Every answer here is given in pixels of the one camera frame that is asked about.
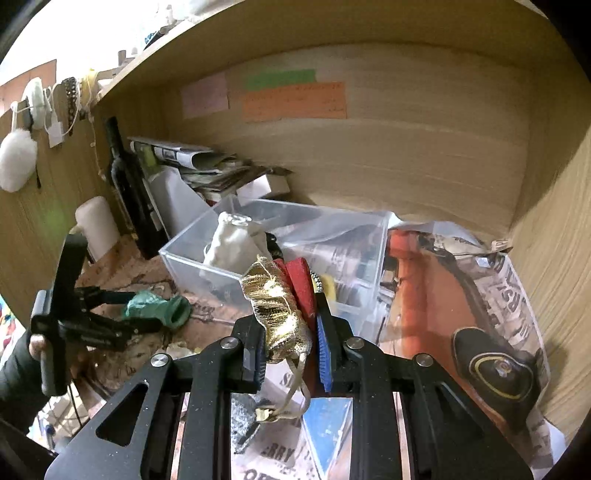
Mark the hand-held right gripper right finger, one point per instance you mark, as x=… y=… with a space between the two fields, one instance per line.
x=324 y=355

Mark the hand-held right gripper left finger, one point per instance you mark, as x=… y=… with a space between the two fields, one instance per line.
x=255 y=364

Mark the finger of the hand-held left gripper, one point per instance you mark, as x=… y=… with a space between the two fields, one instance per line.
x=124 y=328
x=108 y=295

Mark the green cloth pouch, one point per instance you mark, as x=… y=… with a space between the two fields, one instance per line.
x=157 y=308

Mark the gold fabric pouch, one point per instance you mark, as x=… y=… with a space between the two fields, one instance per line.
x=277 y=314

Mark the clear plastic box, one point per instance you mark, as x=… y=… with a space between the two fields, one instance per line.
x=323 y=230

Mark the person's left forearm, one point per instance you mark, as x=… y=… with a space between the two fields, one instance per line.
x=18 y=387

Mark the person's left hand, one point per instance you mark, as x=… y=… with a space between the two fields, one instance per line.
x=37 y=346

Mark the black mesh cloth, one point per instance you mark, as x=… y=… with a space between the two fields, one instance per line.
x=244 y=417

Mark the white cylinder candle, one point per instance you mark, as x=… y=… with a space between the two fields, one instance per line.
x=98 y=226

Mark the yellow sponge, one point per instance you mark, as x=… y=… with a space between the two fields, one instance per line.
x=328 y=285

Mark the red fabric pouch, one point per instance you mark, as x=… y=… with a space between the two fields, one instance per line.
x=300 y=282

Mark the dark wine bottle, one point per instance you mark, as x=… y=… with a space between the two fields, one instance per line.
x=131 y=194

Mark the grey file holder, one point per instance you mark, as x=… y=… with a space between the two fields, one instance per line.
x=173 y=198

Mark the white fabric pouch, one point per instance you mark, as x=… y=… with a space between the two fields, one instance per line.
x=231 y=244

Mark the stack of newspapers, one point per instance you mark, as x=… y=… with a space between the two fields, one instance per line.
x=194 y=159

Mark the white fluffy pom-pom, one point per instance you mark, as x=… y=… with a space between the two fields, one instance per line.
x=17 y=159

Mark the white paper tag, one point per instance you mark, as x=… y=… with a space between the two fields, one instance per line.
x=56 y=131

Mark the black heart-shaped pouch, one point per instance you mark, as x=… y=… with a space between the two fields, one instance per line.
x=496 y=369

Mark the small white box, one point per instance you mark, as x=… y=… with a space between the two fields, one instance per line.
x=265 y=185

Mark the beaded headband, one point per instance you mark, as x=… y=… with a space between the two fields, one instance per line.
x=70 y=99

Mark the newspaper sheet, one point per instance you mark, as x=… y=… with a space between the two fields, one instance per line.
x=521 y=314

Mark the pink sticky note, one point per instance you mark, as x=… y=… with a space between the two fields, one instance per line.
x=205 y=94

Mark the orange sticky note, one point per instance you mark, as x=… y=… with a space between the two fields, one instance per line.
x=295 y=102

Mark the green sticky note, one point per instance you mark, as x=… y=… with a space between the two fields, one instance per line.
x=279 y=78

